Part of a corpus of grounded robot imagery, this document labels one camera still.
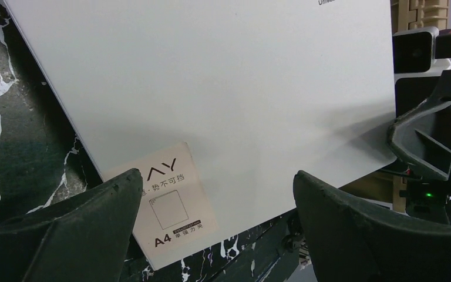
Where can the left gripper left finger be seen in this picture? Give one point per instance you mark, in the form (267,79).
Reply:
(82,238)

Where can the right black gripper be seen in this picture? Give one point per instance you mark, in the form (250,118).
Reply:
(420,137)

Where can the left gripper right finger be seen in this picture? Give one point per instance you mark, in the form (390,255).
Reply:
(351,239)

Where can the beige file folder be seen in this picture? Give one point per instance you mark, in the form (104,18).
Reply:
(218,103)

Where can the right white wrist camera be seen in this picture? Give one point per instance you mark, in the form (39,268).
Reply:
(421,52)

